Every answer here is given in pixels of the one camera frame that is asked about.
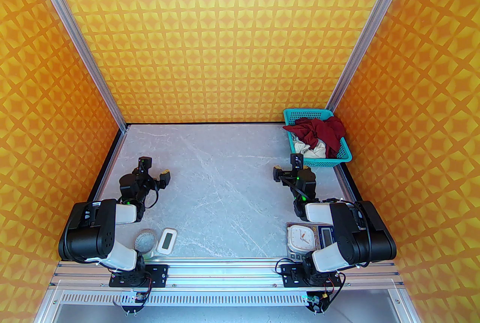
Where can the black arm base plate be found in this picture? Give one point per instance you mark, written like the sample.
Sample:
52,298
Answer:
157,274
290,274

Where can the white analog clock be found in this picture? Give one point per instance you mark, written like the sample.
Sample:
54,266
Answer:
300,237

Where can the round clear tape roll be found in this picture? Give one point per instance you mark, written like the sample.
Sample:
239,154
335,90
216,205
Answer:
145,241

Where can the white digital timer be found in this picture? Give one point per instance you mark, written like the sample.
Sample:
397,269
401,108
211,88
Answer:
166,241

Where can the teal plastic laundry basket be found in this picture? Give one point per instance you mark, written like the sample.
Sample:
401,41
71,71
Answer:
305,112

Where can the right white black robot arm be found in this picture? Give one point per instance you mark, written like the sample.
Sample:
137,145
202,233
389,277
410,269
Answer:
360,235

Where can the cream fabric shorts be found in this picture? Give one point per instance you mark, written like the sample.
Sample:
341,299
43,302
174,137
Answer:
307,149

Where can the aluminium frame post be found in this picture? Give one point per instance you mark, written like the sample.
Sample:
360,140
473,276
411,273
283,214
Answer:
75,32
371,25

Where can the small circuit board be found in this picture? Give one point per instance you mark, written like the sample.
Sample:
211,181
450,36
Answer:
135,299
315,301

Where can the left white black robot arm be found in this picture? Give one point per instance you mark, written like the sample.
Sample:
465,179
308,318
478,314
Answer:
90,231

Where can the aluminium frame rail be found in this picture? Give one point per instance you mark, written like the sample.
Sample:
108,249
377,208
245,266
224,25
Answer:
225,271

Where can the dark red t-shirt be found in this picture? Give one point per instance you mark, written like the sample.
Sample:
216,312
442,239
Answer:
318,130

